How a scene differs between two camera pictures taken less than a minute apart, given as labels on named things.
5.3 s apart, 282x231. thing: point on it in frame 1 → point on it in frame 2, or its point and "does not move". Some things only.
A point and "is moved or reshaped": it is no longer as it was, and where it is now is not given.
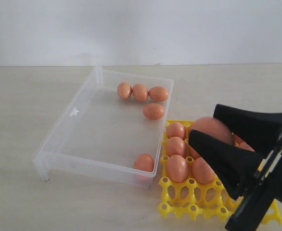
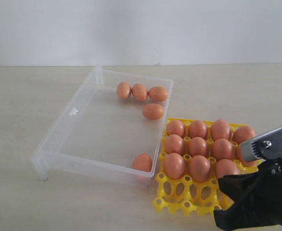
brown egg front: [177, 168] is moved or reshaped
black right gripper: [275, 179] → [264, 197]
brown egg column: [243, 145] is moved or reshaped
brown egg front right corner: [145, 162] does not move
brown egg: [140, 92] does not move
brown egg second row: [124, 90] does not move
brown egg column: [213, 127] is moved or reshaped
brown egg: [158, 93] does not move
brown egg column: [153, 111] does not move
